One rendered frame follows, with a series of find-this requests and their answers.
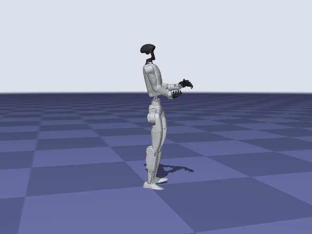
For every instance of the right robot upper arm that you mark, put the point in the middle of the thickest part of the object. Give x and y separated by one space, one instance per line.
150 72

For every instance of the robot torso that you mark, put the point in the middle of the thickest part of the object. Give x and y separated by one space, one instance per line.
155 103

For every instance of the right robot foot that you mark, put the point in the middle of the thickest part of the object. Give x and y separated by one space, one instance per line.
152 186

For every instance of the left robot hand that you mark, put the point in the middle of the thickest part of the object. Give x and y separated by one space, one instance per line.
185 83

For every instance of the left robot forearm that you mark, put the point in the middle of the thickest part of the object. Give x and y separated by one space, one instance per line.
174 87

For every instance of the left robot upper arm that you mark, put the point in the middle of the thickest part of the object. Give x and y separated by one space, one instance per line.
164 85

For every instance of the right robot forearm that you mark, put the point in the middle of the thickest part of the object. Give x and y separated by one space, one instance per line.
164 92

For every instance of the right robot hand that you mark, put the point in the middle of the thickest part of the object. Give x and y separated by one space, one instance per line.
176 95

